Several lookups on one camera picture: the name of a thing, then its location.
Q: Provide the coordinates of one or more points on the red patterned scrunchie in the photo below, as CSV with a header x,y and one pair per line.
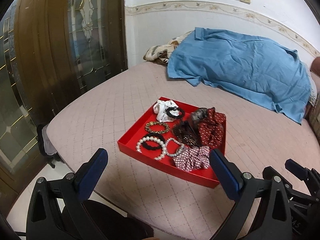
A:
x,y
211,128

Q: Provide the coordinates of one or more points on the blue cloth sheet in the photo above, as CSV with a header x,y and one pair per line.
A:
x,y
255,68

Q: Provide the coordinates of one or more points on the brown beaded hair clip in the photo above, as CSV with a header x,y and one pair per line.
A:
x,y
185,134

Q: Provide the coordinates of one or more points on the striped brown pillow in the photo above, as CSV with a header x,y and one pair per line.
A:
x,y
312,108

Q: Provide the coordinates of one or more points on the pink quilted mattress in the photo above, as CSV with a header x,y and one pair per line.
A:
x,y
255,138

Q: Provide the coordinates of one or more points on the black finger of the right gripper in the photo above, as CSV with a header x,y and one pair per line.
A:
x,y
304,208

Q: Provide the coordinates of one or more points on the red shallow tray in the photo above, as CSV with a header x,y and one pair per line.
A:
x,y
127,145

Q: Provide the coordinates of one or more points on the beige floral patterned blanket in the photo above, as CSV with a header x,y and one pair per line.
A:
x,y
161,54

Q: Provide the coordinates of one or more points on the grey black fluffy scrunchie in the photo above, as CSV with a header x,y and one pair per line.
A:
x,y
197,116

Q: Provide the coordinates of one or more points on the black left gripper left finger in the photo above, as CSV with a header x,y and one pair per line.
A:
x,y
57,210

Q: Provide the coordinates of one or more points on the red white plaid scrunchie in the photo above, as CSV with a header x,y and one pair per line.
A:
x,y
191,159

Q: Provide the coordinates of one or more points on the white dotted scrunchie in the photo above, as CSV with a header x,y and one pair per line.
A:
x,y
159,108

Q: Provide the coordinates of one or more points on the dark wooden glass door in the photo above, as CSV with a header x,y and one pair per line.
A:
x,y
52,52

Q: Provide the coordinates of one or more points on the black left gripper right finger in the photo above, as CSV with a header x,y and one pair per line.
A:
x,y
273,217

